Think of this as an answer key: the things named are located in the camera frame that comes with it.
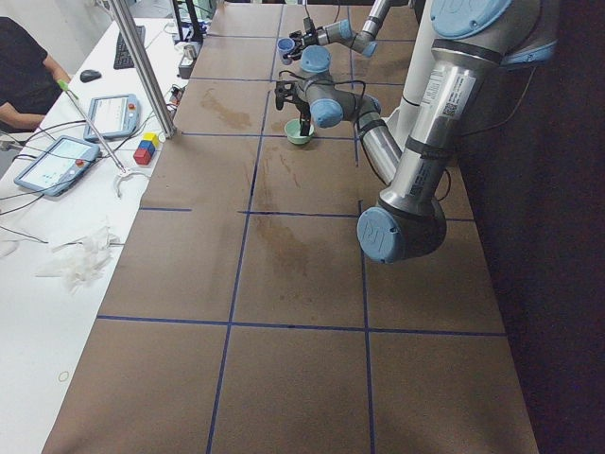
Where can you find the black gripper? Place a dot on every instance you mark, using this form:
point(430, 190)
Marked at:
point(299, 42)
point(303, 110)

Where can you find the mint green bowl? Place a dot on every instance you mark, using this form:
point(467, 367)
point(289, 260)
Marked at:
point(292, 132)

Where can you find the blue plastic cup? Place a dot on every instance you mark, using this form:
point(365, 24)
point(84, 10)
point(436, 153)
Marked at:
point(285, 46)

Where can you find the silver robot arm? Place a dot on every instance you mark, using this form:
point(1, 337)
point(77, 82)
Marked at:
point(458, 45)
point(340, 32)

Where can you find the red blue yellow cube block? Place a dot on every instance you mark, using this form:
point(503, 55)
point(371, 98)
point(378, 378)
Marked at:
point(146, 148)

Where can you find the black keyboard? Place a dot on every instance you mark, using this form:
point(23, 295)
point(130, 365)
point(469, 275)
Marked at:
point(122, 57)

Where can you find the far teach pendant tablet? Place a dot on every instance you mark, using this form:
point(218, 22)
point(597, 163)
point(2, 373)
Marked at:
point(115, 117)

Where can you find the teach pendant tablet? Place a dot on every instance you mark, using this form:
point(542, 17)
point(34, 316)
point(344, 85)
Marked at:
point(58, 167)
point(115, 117)

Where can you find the black computer mouse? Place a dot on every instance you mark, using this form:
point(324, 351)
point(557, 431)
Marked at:
point(89, 75)

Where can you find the long metal reacher grabber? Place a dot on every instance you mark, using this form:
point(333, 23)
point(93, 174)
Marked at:
point(124, 173)

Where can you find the near teach pendant tablet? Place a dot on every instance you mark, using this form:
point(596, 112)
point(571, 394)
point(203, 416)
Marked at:
point(58, 167)

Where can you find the crumpled white tissue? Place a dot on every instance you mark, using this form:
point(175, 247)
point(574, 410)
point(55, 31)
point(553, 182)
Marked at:
point(79, 253)

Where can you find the person in black shirt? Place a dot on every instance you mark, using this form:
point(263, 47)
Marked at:
point(29, 79)

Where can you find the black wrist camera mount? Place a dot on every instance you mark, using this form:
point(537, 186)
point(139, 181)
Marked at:
point(285, 92)

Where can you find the aluminium frame post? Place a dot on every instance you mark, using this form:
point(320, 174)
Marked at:
point(121, 15)

